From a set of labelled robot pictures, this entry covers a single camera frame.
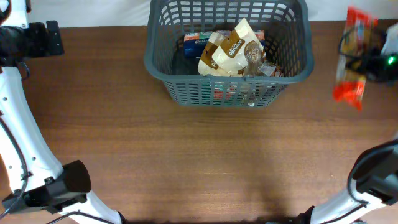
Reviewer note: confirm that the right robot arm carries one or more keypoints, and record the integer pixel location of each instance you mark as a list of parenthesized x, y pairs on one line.
[(366, 54)]

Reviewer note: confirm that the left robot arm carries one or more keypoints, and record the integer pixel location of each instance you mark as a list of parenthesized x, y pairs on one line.
[(37, 179)]

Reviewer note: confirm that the cream Pantree pouch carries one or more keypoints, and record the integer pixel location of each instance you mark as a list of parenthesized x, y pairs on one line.
[(206, 65)]

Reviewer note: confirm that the brown white snack bag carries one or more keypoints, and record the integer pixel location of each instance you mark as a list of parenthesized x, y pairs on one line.
[(241, 54)]

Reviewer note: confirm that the dark grey plastic basket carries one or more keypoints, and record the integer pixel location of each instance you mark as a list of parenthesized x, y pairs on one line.
[(288, 43)]

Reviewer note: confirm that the yellow red spaghetti packet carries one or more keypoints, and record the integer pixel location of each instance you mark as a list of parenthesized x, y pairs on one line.
[(354, 44)]

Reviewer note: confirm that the Kleenex tissue multipack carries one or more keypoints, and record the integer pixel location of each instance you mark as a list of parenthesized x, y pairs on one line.
[(194, 43)]

